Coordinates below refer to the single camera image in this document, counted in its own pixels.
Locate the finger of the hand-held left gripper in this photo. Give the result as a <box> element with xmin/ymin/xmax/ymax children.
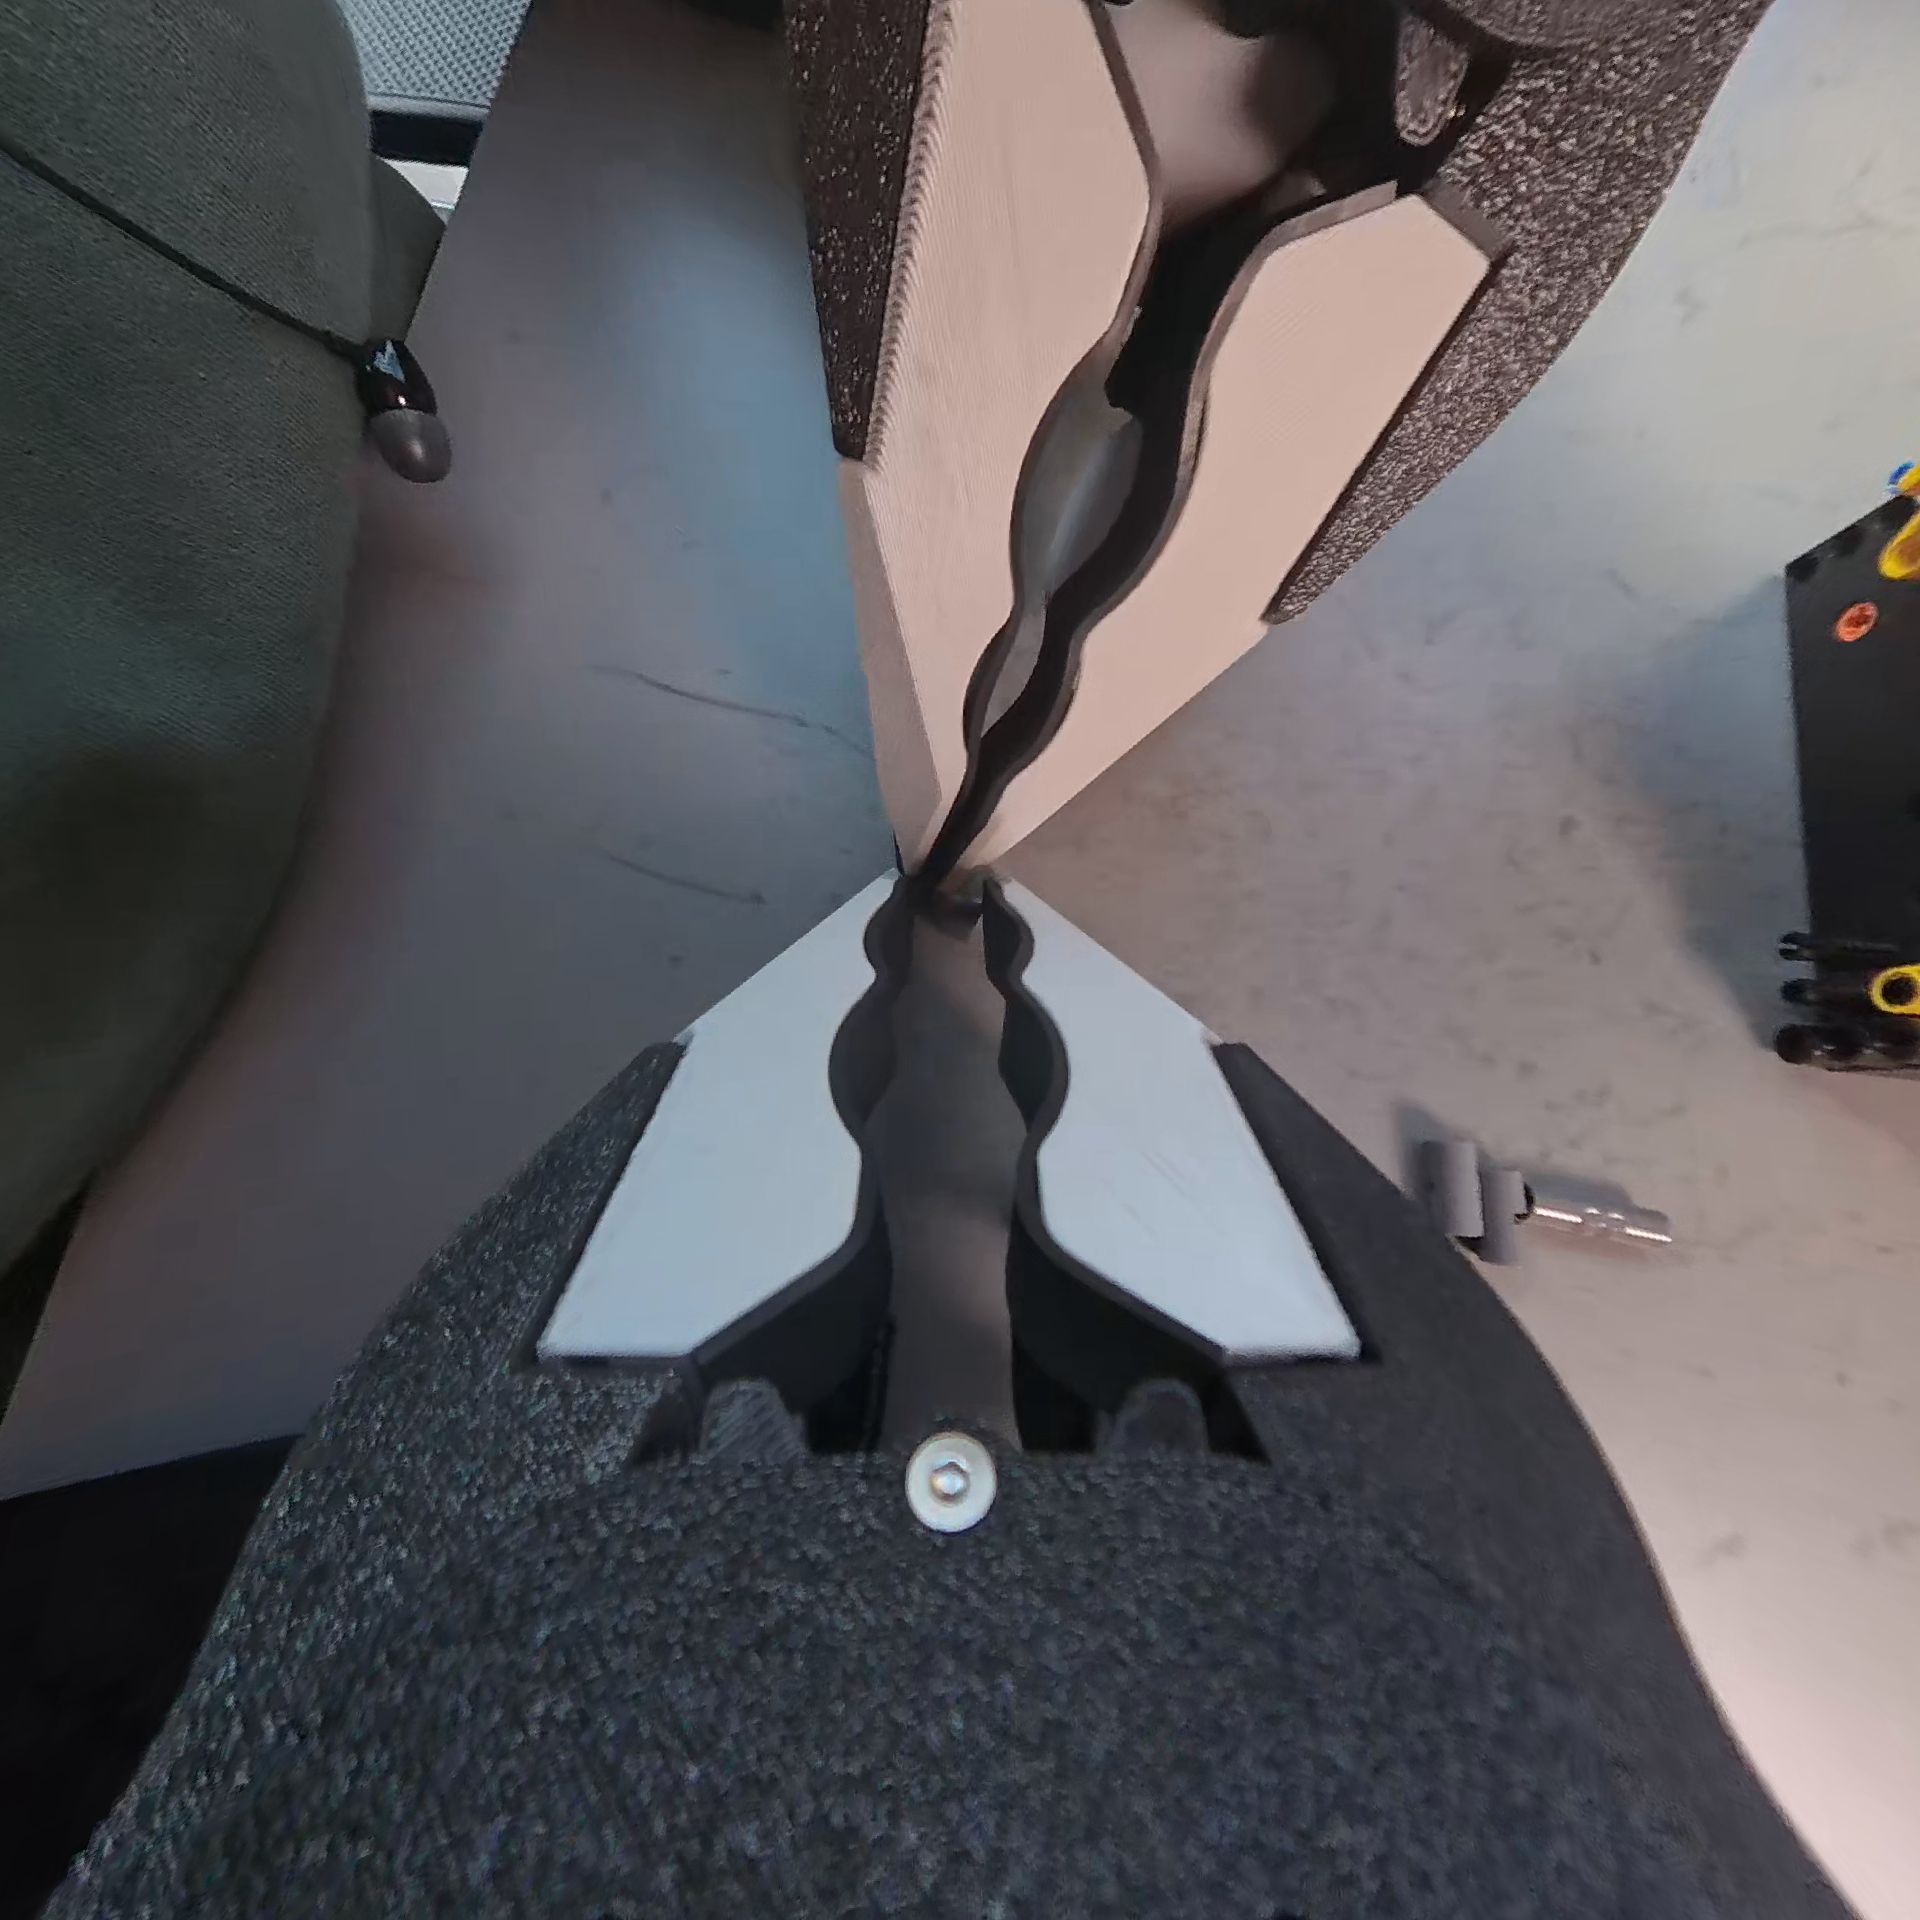
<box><xmin>839</xmin><ymin>0</ymin><xmax>1168</xmax><ymax>879</ymax></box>
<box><xmin>932</xmin><ymin>188</ymin><xmax>1512</xmax><ymax>884</ymax></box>

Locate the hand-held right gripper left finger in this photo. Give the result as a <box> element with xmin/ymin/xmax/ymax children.
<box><xmin>536</xmin><ymin>872</ymin><xmax>923</xmax><ymax>1455</ymax></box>

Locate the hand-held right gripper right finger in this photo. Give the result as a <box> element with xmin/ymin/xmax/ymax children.
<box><xmin>977</xmin><ymin>872</ymin><xmax>1364</xmax><ymax>1455</ymax></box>

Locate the yellow lego robot model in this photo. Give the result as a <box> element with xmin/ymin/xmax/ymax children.
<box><xmin>1775</xmin><ymin>461</ymin><xmax>1920</xmax><ymax>1077</ymax></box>

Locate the long grey lego connector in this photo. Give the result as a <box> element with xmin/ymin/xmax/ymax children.
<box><xmin>1521</xmin><ymin>1183</ymin><xmax>1675</xmax><ymax>1248</ymax></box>

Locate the black mesh office chair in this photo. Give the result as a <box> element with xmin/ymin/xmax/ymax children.
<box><xmin>352</xmin><ymin>0</ymin><xmax>529</xmax><ymax>207</ymax></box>

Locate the black wired earphone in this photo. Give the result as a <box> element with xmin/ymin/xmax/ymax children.
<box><xmin>0</xmin><ymin>142</ymin><xmax>457</xmax><ymax>487</ymax></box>

